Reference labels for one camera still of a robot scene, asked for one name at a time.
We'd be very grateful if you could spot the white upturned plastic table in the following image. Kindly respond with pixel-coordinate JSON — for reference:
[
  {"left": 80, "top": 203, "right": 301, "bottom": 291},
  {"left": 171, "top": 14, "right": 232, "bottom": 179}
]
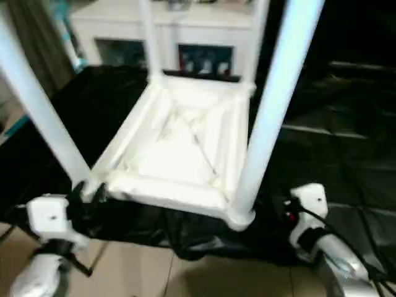
[{"left": 84, "top": 71, "right": 258, "bottom": 231}]

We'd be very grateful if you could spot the teal floor mat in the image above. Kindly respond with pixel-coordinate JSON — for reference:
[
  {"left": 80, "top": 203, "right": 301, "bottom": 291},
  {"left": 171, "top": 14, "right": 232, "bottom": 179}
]
[{"left": 0, "top": 114, "right": 32, "bottom": 138}]

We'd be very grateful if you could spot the black work mat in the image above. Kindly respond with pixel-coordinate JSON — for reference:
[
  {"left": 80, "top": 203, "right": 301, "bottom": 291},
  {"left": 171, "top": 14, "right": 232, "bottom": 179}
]
[{"left": 0, "top": 62, "right": 396, "bottom": 267}]

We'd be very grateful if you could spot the white glass-door cabinet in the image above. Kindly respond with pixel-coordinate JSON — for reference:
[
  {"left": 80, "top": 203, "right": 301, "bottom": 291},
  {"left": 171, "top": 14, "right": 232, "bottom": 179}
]
[{"left": 68, "top": 0, "right": 268, "bottom": 75}]

